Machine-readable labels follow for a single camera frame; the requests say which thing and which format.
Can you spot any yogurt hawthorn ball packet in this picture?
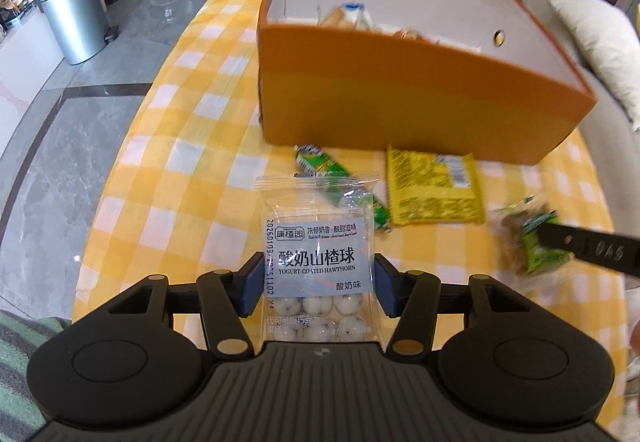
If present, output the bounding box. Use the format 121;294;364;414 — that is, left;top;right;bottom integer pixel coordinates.
255;174;380;344

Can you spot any green nut snack packet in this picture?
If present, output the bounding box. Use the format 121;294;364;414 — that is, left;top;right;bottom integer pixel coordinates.
489;194;570;279

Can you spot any yellow biscuit packet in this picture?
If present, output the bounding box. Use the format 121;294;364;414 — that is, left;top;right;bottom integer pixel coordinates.
386;146;486;226

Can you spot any green sausage stick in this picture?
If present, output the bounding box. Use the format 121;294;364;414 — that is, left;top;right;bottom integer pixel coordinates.
294;145;390;233

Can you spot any white blue chips bag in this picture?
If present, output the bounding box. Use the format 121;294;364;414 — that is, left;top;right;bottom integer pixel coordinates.
318;3;374;31

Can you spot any white breadstick snack packet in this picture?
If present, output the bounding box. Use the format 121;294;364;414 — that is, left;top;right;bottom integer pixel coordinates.
373;24;482;54

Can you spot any beige sofa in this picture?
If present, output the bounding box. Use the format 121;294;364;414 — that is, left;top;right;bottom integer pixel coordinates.
524;0;640;243

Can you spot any yellow checkered tablecloth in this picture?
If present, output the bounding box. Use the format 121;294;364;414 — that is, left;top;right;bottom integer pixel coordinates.
73;0;627;436

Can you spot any white cushion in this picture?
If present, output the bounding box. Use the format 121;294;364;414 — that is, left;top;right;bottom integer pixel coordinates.
548;0;639;132

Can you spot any striped green blanket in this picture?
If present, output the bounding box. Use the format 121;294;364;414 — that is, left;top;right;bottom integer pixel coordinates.
0;311;70;441

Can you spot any orange cardboard box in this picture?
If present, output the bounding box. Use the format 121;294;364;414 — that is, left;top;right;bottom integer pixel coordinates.
257;0;596;165

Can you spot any white low tv console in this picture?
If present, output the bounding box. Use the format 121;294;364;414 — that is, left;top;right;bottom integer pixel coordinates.
0;8;63;151

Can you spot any silver pedal trash bin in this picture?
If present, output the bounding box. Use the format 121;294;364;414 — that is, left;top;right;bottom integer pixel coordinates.
37;0;118;64

